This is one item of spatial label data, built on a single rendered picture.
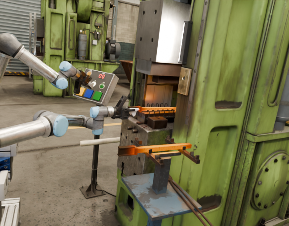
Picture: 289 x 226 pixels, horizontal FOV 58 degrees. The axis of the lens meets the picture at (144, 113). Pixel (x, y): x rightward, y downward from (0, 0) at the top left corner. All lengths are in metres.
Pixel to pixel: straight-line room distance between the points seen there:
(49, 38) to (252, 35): 5.23
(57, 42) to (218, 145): 5.27
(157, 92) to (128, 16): 8.94
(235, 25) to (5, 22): 8.32
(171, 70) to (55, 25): 4.93
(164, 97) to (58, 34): 4.66
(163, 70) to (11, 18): 8.00
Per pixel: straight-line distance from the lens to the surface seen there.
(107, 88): 2.23
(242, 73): 1.92
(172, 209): 1.41
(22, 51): 1.78
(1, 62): 1.92
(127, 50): 11.06
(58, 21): 6.63
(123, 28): 10.93
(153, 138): 1.80
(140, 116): 1.93
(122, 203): 2.34
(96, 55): 6.78
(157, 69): 1.86
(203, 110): 1.65
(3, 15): 9.51
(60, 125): 1.46
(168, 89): 2.29
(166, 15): 1.81
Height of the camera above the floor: 1.47
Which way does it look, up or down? 14 degrees down
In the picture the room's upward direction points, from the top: 7 degrees clockwise
